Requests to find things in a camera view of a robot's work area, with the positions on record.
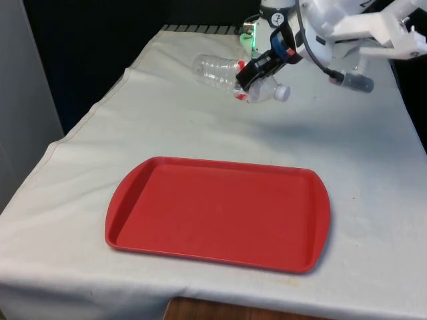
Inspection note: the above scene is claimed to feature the pale grey locker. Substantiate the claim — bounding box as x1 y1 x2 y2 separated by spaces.
0 0 65 214

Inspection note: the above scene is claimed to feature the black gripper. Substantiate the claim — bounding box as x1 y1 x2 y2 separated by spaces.
235 22 304 92

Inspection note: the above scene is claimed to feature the red tray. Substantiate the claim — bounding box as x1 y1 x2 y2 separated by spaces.
104 155 332 275

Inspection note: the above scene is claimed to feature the black cable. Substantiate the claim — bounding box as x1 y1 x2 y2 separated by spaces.
294 0 374 93

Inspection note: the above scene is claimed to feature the clear plastic bottle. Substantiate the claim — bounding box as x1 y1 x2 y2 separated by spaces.
193 53 292 105

